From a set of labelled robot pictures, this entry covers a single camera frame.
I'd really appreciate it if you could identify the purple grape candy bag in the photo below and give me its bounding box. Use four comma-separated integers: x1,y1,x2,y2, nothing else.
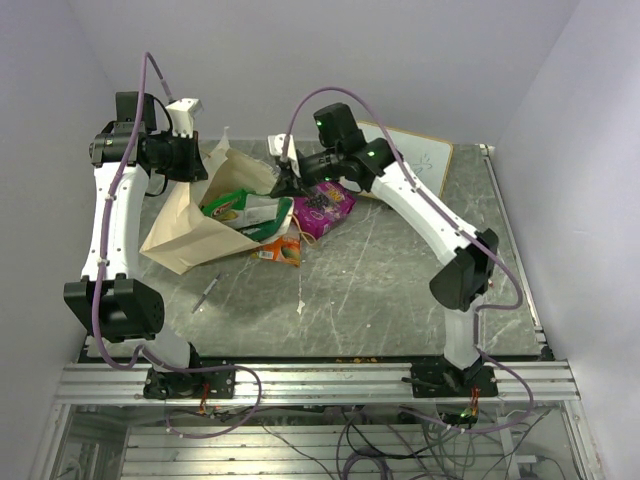
293,182,356,239

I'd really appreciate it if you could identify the large green Chiaba chips bag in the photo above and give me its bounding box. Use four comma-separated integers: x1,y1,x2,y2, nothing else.
201,189,291,230

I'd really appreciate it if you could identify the beige paper bag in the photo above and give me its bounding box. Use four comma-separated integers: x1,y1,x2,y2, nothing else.
140,133,276,275

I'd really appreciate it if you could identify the small green snack bag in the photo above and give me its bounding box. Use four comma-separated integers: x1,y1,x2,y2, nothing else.
238,219,290,243

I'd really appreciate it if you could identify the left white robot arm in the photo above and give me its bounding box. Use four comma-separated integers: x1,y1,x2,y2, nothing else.
63,91,208,397

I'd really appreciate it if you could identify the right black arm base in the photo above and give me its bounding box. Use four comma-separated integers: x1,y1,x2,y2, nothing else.
401,356,499,399

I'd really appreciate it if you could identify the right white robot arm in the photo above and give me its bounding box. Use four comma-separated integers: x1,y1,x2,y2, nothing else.
267,103,499,396

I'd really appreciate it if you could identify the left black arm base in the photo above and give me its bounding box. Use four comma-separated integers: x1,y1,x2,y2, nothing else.
142,366,235,400

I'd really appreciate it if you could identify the orange mango snack bag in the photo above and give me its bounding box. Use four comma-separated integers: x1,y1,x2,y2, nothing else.
251,234,301,267

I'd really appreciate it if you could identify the grey pen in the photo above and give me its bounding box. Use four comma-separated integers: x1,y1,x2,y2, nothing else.
191,273,222,314

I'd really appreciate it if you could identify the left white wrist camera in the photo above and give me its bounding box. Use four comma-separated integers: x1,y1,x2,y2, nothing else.
166,98,203,138

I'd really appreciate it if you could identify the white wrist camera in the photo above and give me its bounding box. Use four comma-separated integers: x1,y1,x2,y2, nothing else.
166,98,203,138
267,134,301,178

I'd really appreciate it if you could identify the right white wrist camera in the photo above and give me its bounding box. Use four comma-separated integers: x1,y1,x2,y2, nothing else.
267,134,301,178

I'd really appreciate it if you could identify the whiteboard with wooden frame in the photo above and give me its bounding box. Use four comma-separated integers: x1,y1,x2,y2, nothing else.
387,127,453,197

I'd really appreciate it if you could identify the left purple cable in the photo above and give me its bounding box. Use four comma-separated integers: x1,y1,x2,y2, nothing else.
91,50,264,440

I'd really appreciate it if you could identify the aluminium rail frame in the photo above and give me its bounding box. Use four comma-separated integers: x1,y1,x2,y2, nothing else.
29,144,601,480

